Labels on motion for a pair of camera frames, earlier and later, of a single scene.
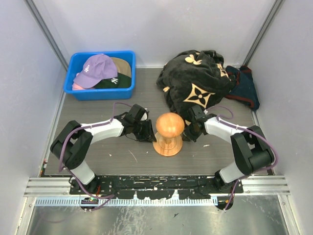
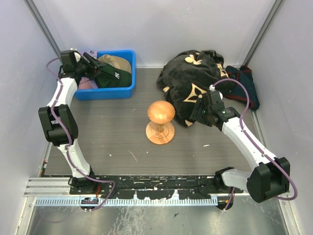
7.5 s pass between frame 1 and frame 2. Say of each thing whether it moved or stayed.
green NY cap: stayed
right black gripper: moved
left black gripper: moved
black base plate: stayed
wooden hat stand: moved
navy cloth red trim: stayed
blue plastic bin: stayed
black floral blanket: stayed
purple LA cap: moved
